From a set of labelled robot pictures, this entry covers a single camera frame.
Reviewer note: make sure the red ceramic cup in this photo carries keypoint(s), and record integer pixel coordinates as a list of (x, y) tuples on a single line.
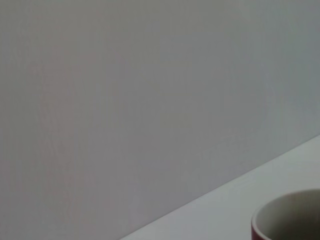
[(260, 225)]

